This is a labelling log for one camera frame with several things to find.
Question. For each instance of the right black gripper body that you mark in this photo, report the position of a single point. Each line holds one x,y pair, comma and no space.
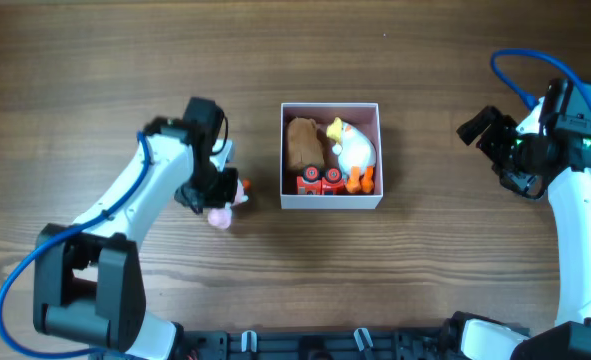
507,150

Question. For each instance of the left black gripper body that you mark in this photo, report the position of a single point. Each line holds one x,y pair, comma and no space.
210,189

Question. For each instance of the pink plush pig toy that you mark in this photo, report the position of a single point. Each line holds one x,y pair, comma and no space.
221,218

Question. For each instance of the red toy fire truck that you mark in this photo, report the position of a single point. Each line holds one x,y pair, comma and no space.
316,181

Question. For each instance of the brown plush bear toy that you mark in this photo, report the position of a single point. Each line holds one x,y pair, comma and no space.
303,147

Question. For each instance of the white plush duck toy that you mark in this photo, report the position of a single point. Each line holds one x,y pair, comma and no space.
356,156

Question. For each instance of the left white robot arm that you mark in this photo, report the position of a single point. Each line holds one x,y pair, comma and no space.
88,285

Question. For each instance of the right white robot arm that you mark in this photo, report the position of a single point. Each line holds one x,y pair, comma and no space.
566,118

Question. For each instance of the white cardboard box pink interior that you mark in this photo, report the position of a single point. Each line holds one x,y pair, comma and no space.
366,117

